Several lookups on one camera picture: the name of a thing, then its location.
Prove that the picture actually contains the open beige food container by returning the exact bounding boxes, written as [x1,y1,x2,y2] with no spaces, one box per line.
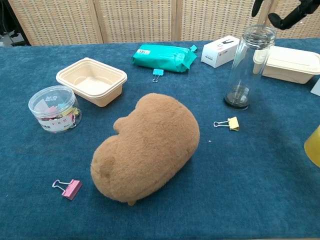
[55,57,128,108]

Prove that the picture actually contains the green plastic package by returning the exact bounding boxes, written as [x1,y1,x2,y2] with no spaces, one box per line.
[130,44,198,74]

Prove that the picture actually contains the clear jar of binder clips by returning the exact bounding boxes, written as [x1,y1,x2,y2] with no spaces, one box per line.
[27,85,83,134]

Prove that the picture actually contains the blue tablecloth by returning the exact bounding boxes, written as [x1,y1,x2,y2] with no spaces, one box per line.
[0,37,320,240]

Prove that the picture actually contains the small metal strainer lid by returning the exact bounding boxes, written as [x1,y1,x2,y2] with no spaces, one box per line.
[245,30,275,43]

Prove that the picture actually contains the yellow plastic object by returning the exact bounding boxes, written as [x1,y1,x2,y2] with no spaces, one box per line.
[303,124,320,169]

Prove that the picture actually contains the brown plush toy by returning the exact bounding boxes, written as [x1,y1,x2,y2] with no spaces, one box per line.
[90,92,201,207]

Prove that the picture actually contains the woven rattan folding screen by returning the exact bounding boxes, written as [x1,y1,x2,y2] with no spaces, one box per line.
[7,0,320,47]

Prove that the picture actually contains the lidded beige food container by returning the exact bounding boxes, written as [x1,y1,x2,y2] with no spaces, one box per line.
[253,45,320,85]

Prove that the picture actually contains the pale grey card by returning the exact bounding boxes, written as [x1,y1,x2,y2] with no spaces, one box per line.
[310,79,320,97]

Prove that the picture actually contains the dark background equipment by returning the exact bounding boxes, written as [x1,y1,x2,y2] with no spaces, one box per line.
[0,0,25,47]

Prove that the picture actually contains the pink binder clip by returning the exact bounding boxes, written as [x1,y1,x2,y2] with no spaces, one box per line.
[51,178,83,201]

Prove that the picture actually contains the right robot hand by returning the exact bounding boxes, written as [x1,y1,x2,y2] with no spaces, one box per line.
[251,0,311,31]

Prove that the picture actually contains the yellow binder clip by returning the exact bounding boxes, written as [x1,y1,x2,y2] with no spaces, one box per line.
[213,116,240,132]

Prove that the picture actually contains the white cardboard box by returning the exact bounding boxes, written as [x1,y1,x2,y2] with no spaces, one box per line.
[200,35,241,69]

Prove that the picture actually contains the clear glass bottle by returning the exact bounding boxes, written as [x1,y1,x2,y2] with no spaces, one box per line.
[223,24,277,111]

